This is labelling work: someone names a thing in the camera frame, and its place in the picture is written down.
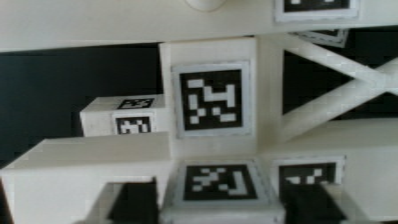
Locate small white marker cube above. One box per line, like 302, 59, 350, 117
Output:
80, 94, 169, 137
160, 159, 286, 224

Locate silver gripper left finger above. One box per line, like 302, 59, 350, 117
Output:
87, 180, 160, 224

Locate white chair back piece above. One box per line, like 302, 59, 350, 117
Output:
0, 0, 398, 224

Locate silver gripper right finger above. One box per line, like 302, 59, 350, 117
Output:
283, 185, 370, 224

